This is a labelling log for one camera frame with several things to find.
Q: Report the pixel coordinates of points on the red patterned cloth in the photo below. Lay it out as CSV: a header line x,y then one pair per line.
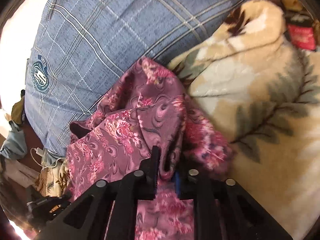
x,y
302,37

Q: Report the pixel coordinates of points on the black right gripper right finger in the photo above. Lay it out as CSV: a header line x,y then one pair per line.
x,y
225,210

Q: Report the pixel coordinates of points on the blue plaid pillow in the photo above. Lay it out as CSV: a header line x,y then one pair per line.
x,y
82,47

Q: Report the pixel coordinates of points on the cream leaf pattern blanket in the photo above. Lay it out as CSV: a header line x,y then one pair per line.
x,y
262,94

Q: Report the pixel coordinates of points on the grey-green cloth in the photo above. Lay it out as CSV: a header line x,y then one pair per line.
x,y
14,147

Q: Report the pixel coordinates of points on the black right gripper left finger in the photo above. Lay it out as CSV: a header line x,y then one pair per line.
x,y
107,210

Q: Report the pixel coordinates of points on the pink floral garment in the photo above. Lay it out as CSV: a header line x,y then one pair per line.
x,y
147,107

